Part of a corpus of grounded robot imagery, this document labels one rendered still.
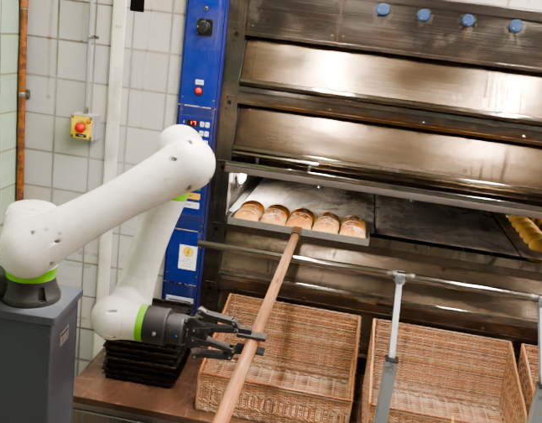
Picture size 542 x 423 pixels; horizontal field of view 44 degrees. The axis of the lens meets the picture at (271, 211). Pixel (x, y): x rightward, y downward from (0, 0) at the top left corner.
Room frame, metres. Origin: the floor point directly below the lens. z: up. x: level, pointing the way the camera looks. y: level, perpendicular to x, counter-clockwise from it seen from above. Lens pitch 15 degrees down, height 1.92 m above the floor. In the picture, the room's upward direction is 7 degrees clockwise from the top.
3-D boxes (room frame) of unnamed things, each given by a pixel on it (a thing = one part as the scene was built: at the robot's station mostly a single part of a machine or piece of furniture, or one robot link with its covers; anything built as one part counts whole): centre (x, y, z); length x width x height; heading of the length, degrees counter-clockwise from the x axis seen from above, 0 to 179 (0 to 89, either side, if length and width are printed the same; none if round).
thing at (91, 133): (2.69, 0.78, 1.46); 0.10 x 0.07 x 0.10; 83
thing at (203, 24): (2.63, 0.34, 1.92); 0.06 x 0.04 x 0.11; 83
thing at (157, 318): (1.52, 0.24, 1.20); 0.12 x 0.06 x 0.09; 174
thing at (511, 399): (2.29, -0.71, 0.72); 0.56 x 0.49 x 0.28; 84
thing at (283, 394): (2.36, -0.12, 0.72); 0.56 x 0.49 x 0.28; 83
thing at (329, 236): (2.67, -0.13, 1.19); 0.55 x 0.36 x 0.03; 83
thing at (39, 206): (1.57, 0.57, 1.36); 0.16 x 0.13 x 0.19; 17
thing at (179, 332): (1.51, 0.16, 1.20); 0.09 x 0.07 x 0.08; 84
